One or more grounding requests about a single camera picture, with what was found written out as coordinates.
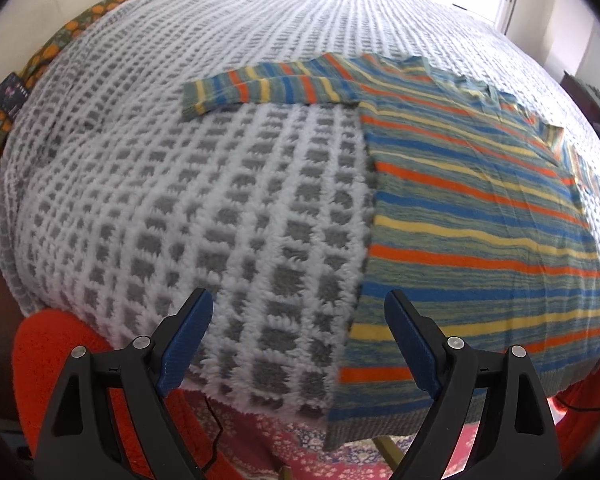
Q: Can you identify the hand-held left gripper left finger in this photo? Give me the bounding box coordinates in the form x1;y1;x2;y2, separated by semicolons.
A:
34;287;214;480

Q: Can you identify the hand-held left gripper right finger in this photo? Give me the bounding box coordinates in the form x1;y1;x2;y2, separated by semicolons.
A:
384;288;563;480

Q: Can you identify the striped knit sweater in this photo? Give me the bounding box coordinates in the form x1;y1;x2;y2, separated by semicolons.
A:
181;52;600;453

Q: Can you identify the wooden stick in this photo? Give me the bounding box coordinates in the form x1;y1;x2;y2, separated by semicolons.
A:
372;435;406;480

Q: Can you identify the white grey checked blanket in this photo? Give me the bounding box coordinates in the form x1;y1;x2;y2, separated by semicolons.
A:
0;0;600;421

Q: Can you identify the floral patterned rug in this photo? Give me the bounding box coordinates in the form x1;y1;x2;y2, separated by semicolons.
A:
180;390;481;480

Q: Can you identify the dark printed label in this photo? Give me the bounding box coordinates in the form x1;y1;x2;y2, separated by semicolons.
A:
0;72;33;121

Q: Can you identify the orange green patterned bedsheet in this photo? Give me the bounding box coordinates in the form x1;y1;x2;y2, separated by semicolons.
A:
0;0;231;221

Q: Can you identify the black cable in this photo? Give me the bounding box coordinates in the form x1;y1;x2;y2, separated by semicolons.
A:
202;395;226;466

